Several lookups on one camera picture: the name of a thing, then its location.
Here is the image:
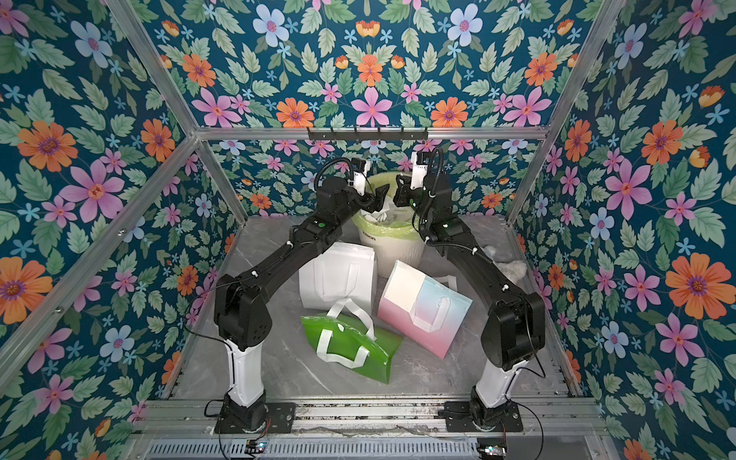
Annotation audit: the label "white ribbed trash bin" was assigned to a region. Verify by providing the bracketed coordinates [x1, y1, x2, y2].
[358, 226, 425, 278]

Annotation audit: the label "pink blue gradient paper bag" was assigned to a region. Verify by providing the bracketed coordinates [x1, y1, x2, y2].
[378, 261, 473, 358]

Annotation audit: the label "shredded paper scraps in bin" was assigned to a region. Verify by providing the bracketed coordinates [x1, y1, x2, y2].
[364, 199, 414, 227]

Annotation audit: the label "black wall hook rail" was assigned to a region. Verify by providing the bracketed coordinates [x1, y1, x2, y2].
[307, 128, 429, 142]

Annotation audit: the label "white plush teddy bear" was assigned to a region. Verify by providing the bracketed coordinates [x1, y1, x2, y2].
[483, 245, 527, 285]

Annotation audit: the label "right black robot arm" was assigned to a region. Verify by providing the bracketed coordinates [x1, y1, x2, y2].
[394, 148, 545, 431]

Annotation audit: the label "green white paper bag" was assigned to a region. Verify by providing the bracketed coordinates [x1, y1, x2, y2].
[301, 298, 404, 384]

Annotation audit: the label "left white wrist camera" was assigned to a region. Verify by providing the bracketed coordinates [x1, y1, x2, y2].
[350, 158, 369, 195]

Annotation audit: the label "white ventilation grille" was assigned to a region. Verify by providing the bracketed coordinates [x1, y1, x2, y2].
[142, 438, 480, 459]

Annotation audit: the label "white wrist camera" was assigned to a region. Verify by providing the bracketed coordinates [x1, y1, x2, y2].
[410, 151, 431, 190]
[350, 158, 369, 195]

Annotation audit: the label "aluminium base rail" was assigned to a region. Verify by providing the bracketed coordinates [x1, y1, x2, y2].
[131, 396, 611, 439]

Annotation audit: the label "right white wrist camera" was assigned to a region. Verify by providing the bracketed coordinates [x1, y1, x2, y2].
[410, 151, 431, 190]

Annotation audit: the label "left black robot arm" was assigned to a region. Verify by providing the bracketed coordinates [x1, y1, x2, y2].
[214, 157, 390, 433]

